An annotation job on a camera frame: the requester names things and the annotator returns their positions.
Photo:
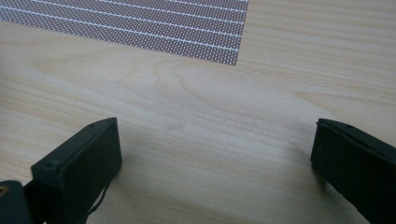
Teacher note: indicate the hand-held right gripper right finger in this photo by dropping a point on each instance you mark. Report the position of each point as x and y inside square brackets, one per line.
[358, 165]

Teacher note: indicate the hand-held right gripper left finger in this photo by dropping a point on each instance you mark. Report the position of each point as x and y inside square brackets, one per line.
[77, 161]

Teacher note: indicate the grey white striped placemat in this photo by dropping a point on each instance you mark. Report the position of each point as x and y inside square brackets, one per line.
[140, 21]

